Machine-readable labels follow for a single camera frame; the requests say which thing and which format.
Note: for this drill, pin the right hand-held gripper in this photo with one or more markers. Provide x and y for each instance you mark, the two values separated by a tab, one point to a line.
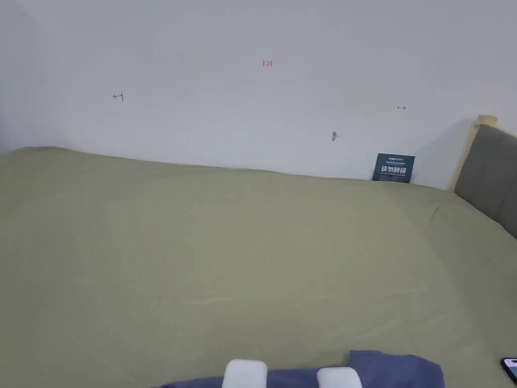
338	378

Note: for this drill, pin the dark blue garment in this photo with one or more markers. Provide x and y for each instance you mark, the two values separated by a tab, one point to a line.
398	370

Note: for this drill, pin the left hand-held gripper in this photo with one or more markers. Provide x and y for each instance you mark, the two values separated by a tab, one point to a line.
245	374

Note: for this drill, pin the black smartphone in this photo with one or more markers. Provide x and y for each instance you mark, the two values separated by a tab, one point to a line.
511	370

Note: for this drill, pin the grey padded headboard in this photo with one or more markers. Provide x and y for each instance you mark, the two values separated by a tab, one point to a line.
490	178

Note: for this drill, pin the dark blue printed card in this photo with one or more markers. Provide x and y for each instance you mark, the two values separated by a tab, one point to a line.
394	167

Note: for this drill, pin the bed with pale green sheet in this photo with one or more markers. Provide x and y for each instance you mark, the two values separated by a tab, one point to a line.
210	258

